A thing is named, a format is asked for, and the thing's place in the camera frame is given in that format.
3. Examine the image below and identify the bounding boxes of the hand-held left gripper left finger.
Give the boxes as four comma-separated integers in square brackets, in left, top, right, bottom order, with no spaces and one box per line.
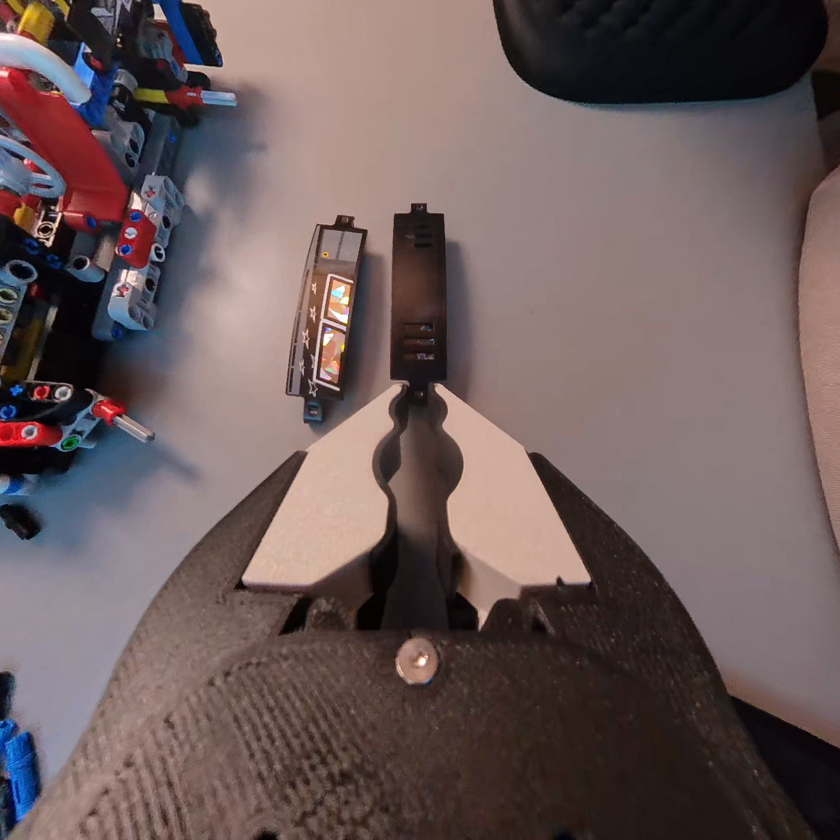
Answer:
[241,383,404,595]

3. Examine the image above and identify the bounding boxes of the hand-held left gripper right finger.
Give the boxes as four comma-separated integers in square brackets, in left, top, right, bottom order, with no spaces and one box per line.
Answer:
[428,383,593,630]

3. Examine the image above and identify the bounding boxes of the plain black lego panel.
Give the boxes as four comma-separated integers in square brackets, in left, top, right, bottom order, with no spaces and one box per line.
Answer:
[390,203,448,403]

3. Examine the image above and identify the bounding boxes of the person's right forearm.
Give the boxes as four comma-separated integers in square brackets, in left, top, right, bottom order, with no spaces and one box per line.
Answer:
[797,167,840,553]

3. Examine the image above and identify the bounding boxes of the black stickered lego panel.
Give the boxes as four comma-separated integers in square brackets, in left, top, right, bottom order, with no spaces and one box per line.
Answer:
[286,214,368,425]

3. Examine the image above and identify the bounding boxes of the small black lego pin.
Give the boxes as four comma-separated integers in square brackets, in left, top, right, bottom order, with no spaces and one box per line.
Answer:
[0,504,42,541]

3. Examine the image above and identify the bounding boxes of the blue lego pieces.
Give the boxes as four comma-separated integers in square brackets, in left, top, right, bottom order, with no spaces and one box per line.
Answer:
[0,718,42,826]

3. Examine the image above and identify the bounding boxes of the multicolour lego car model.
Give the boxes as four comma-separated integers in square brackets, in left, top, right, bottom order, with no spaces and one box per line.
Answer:
[0,0,238,496]

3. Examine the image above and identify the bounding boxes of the dark cloth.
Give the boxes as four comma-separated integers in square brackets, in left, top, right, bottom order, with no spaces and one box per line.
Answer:
[728,696,840,840]

